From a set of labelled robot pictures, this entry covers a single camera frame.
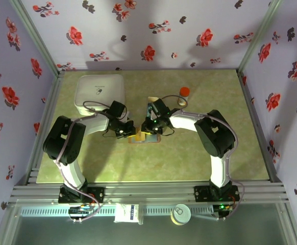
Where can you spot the tin can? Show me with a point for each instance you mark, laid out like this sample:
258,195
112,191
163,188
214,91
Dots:
180,214

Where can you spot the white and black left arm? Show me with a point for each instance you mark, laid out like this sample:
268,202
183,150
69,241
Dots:
64,143

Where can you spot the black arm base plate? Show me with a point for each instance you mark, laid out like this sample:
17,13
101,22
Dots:
97,195
202,194

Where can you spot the aluminium corner post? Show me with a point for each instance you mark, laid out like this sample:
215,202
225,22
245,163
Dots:
33,33
258,35

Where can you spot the small circuit board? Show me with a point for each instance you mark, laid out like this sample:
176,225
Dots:
223,210
79,211

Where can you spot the orange capped bottle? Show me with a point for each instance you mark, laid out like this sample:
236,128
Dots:
184,95

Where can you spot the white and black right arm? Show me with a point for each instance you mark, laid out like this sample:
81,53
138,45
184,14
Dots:
214,135

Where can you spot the aluminium side rail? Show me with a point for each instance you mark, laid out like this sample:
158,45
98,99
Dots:
259,127
46,122

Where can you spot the aluminium front frame rails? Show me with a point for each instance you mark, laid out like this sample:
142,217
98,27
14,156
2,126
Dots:
148,191

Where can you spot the white pill box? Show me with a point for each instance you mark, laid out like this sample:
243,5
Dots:
98,89

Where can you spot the white paper packet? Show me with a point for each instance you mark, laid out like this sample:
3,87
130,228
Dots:
125,213

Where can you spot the white plastic bracket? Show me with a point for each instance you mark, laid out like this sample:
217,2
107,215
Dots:
141,214

